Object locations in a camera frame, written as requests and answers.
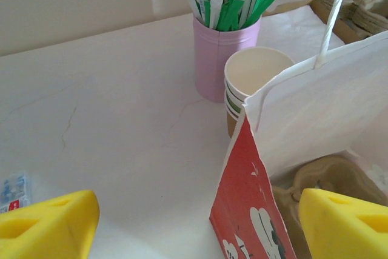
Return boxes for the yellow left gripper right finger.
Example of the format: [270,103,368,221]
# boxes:
[298,188,388,259]

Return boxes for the pink straw holder cup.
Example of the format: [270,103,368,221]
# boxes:
[193,13,262,104]

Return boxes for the clear plastic packet red print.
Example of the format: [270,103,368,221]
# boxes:
[0,171,33,215]

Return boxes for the brown pulp cup carrier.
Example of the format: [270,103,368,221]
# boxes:
[271,154,388,259]
[309,0,388,34]

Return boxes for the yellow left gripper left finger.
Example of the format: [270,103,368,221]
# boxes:
[0,189,101,259]

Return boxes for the white paper napkin stack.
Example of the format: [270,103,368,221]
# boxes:
[259,5,345,58]

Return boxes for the brown cardboard napkin box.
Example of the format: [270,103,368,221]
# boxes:
[262,0,369,46]

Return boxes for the red white paper bag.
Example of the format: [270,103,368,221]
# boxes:
[209,0,388,259]

